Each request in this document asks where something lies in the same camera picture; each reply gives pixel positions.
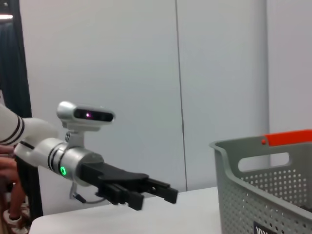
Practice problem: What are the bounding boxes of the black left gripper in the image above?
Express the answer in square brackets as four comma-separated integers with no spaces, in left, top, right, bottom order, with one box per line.
[81,162,179,211]

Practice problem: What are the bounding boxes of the grey-green perforated storage bin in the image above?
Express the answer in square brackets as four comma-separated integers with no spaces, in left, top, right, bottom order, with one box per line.
[209,135,312,234]

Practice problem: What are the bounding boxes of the person with white shoes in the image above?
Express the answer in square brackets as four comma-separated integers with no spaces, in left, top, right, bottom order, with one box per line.
[0,143,31,234]

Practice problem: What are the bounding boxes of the grey left arm cable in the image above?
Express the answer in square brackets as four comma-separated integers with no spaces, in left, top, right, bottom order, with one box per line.
[69,182,108,205]

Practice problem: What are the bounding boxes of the silver camera mount bracket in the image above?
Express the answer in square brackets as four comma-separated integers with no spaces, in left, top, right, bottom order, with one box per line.
[63,130,85,149]

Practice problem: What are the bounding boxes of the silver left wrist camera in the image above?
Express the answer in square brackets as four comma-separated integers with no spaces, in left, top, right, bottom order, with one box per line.
[57,101,115,132]

